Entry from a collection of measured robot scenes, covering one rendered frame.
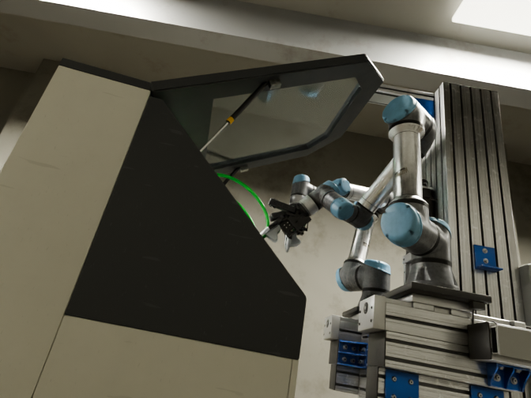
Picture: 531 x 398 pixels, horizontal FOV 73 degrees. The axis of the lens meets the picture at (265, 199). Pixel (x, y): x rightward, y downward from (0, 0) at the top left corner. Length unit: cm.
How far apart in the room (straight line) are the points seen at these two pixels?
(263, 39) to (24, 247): 247
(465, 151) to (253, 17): 217
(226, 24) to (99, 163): 230
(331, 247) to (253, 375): 294
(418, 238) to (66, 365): 94
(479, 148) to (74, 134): 148
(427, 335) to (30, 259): 103
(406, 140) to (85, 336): 106
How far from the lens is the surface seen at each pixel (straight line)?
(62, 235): 105
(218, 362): 97
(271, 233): 136
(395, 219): 111
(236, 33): 316
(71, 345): 99
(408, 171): 120
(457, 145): 167
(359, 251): 181
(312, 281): 370
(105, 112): 119
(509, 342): 109
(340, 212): 132
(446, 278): 118
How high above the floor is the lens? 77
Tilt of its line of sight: 24 degrees up
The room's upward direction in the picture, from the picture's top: 11 degrees clockwise
